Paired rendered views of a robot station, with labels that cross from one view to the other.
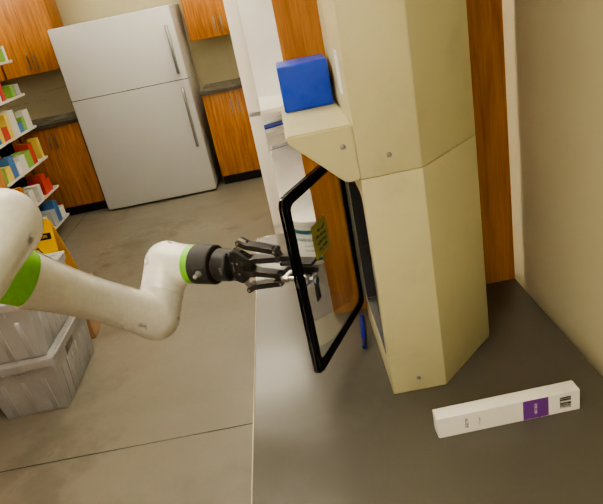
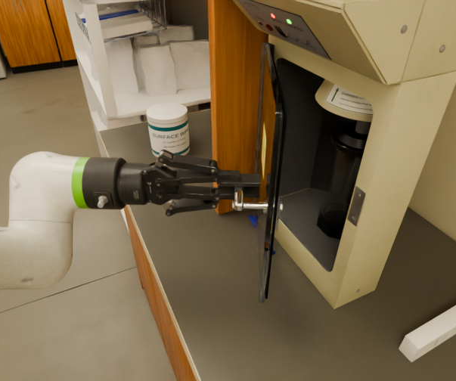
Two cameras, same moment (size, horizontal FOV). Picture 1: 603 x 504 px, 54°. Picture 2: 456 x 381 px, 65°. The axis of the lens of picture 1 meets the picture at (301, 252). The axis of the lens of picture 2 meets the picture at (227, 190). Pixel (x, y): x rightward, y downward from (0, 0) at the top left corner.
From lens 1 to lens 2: 0.76 m
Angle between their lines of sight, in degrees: 27
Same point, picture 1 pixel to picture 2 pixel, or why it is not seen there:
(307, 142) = (368, 14)
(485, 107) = not seen: hidden behind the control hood
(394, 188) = (426, 96)
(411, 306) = (381, 229)
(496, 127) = not seen: hidden behind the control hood
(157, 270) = (37, 196)
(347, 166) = (396, 61)
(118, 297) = not seen: outside the picture
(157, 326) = (48, 274)
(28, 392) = not seen: outside the picture
